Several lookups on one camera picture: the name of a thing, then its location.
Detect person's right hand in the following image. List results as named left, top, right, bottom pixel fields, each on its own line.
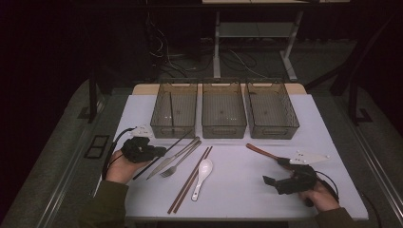
left=298, top=181, right=340, bottom=213

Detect brown wooden spoon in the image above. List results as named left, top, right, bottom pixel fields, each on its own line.
left=245, top=142, right=296, bottom=172

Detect bundle of floor cables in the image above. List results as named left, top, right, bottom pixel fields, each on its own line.
left=145, top=12, right=264, bottom=80

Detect brown wooden chopstick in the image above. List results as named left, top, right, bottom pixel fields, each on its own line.
left=172, top=145, right=214, bottom=214
left=166, top=145, right=211, bottom=215

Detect smoky translucent plastic bin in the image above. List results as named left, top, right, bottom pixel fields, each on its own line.
left=201, top=80, right=248, bottom=140
left=244, top=80, right=300, bottom=141
left=149, top=81, right=199, bottom=140

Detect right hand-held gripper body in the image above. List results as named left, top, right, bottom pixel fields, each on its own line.
left=275, top=150, right=332, bottom=196

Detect metal floor rail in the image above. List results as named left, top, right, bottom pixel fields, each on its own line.
left=336, top=96, right=403, bottom=218
left=35, top=104, right=107, bottom=228

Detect white ceramic spoon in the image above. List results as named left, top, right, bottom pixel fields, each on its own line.
left=190, top=159, right=214, bottom=202

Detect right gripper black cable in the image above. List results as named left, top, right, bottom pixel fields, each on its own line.
left=317, top=170, right=340, bottom=203

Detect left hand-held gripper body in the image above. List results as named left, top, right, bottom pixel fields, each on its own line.
left=121, top=125, right=157, bottom=164

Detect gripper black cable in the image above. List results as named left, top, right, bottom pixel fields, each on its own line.
left=102, top=126, right=137, bottom=180
left=317, top=170, right=340, bottom=203

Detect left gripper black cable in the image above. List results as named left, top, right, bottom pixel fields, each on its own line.
left=102, top=126, right=137, bottom=180

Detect black floor outlet frame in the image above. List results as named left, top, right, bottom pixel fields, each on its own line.
left=84, top=134, right=110, bottom=160

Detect person's left hand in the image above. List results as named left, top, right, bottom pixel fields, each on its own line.
left=105, top=149, right=150, bottom=185

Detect white metal desk frame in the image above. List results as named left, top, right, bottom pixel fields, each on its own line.
left=201, top=0, right=351, bottom=83

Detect black chopstick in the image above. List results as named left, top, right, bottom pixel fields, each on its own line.
left=132, top=130, right=193, bottom=181
left=169, top=90, right=175, bottom=132

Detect black metal stand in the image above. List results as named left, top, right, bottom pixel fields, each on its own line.
left=347, top=74, right=374, bottom=126
left=77, top=67, right=107, bottom=124

